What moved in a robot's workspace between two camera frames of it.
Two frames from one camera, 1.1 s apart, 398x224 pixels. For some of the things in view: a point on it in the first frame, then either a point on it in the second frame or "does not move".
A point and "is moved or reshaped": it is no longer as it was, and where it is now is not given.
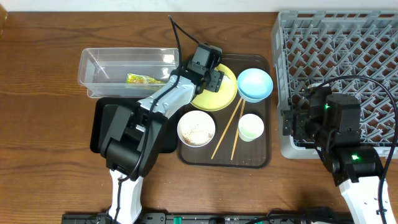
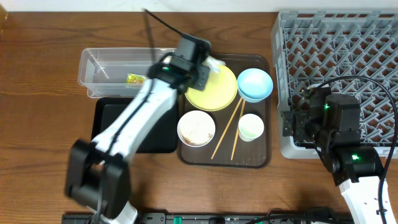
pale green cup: (250, 127) does not move
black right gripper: (301, 117) does not move
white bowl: (196, 129) does not move
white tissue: (226, 79) is moved or reshaped
